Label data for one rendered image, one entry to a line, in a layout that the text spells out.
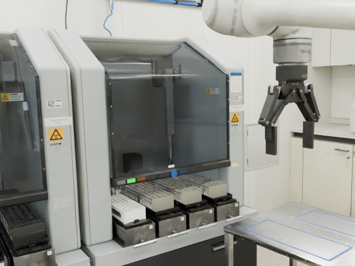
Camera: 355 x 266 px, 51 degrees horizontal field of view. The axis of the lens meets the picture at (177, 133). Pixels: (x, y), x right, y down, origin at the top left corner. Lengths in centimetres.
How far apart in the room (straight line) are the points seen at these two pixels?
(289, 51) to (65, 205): 98
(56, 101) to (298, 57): 87
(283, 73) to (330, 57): 301
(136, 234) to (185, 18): 195
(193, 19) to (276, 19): 235
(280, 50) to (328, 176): 281
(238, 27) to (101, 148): 85
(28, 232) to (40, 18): 151
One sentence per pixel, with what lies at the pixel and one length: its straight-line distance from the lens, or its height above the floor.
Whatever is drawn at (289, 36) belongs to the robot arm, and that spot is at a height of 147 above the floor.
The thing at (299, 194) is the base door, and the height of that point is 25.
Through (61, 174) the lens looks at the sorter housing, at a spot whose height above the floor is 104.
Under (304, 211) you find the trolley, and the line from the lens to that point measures 169.
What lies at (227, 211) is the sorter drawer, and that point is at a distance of 179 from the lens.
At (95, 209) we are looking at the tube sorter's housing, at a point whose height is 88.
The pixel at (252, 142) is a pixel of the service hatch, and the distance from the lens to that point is 351.
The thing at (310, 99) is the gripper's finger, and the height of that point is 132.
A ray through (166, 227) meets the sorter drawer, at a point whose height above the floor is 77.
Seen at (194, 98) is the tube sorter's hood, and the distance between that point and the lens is 168.
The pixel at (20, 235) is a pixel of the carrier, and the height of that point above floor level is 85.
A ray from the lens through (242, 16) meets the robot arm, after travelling 81.
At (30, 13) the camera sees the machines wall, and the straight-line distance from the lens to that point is 259.
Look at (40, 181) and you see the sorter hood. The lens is 144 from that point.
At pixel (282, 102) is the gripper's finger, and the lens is 93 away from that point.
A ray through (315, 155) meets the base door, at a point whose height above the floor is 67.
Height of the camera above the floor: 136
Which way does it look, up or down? 7 degrees down
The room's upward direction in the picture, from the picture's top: 1 degrees counter-clockwise
